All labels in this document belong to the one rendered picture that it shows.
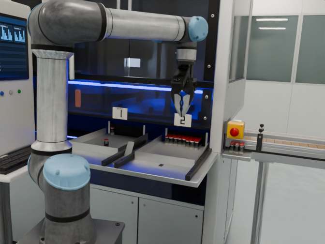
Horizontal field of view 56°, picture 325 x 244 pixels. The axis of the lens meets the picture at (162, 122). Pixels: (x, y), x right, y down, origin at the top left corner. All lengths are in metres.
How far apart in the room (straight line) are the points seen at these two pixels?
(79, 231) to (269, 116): 5.41
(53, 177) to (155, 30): 0.48
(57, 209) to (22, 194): 1.32
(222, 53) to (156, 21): 0.57
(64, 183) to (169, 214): 0.92
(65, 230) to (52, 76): 0.41
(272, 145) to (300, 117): 4.55
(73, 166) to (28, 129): 1.02
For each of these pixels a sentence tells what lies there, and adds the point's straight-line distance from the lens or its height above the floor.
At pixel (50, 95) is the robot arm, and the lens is 0.90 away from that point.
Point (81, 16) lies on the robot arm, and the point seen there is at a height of 1.38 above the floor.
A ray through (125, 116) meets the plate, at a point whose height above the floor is 1.01.
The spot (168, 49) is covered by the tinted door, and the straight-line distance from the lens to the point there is 1.48.
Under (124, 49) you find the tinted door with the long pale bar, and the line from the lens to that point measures 1.57.
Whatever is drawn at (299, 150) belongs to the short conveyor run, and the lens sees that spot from 1.55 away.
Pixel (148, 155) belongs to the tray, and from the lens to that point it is 1.27.
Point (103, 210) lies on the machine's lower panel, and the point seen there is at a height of 0.45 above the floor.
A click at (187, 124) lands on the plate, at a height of 1.00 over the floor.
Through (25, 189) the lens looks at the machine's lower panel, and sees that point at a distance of 2.12.
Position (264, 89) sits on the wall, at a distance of 6.00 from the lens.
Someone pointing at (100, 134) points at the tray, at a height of 0.89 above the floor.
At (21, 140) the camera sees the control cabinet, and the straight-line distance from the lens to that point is 1.78.
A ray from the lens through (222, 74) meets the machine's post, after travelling 1.41.
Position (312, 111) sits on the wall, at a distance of 6.07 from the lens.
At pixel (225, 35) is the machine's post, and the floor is 1.42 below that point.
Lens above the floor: 1.28
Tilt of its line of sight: 11 degrees down
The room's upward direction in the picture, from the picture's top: 3 degrees clockwise
